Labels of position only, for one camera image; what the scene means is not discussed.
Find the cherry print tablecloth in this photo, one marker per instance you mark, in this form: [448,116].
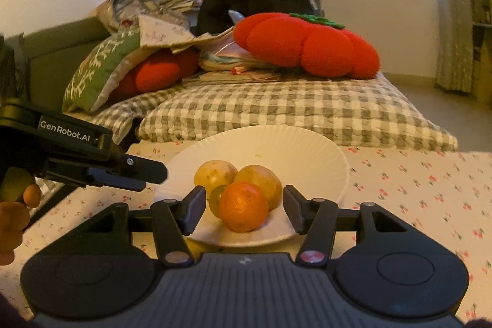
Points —
[403,189]

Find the beige patterned curtain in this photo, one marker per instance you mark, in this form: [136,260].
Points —
[455,13]

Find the small red cushion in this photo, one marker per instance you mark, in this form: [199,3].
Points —
[157,70]

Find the beige floral cloth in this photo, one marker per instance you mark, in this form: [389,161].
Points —
[161,32]

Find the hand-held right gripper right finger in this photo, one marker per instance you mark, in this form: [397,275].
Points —
[294,211]

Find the olive green sofa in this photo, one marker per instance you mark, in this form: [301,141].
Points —
[57,43]

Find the white paper plate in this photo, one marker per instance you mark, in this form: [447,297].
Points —
[269,147]

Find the person's left hand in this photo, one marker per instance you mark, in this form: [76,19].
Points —
[11,224]

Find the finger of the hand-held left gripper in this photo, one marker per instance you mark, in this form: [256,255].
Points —
[115,180]
[146,170]

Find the green tomato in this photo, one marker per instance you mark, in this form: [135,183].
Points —
[215,199]

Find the grey checked pillow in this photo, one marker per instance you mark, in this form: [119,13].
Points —
[288,109]

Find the large mandarin orange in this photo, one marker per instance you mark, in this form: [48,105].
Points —
[244,209]

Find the shiny patterned bag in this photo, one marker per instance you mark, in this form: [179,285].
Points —
[127,7]

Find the yellow passion fruit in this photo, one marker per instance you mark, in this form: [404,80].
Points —
[213,176]
[265,180]

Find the green white patterned pillow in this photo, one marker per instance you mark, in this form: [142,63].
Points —
[96,70]

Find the grey checked blanket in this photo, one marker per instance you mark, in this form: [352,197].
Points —
[115,116]

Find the large red tomato cushion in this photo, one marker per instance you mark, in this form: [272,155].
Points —
[307,47]

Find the flat book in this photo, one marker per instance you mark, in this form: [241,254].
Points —
[230,77]

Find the pastel folded cloth stack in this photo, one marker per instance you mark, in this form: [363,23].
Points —
[226,55]

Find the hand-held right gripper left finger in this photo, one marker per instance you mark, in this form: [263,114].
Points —
[196,211]

